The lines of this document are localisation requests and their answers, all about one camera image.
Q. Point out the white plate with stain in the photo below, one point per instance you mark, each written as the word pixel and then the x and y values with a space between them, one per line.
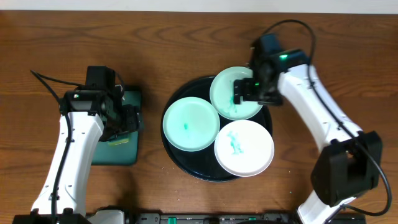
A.
pixel 244 148

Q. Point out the round black tray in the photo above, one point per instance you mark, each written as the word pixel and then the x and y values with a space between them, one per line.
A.
pixel 203 164

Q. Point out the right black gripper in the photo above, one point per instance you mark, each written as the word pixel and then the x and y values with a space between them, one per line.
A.
pixel 243 91

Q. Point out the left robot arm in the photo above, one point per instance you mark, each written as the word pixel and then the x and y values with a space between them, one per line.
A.
pixel 98 130

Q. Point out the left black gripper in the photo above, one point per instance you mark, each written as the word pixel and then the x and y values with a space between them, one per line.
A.
pixel 132 119

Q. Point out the black rectangular sponge tray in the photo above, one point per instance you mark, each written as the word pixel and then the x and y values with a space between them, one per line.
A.
pixel 123 154

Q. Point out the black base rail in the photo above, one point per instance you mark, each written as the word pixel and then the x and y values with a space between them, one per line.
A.
pixel 217 218

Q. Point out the mint plate with stain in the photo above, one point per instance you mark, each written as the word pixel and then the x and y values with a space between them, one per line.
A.
pixel 222 95

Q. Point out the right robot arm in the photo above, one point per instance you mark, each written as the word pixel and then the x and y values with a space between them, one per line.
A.
pixel 349 162

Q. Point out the green and yellow sponge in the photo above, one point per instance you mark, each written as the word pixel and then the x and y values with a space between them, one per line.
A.
pixel 121 139

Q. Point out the mint green plate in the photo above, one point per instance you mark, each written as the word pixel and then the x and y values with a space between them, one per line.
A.
pixel 191 124

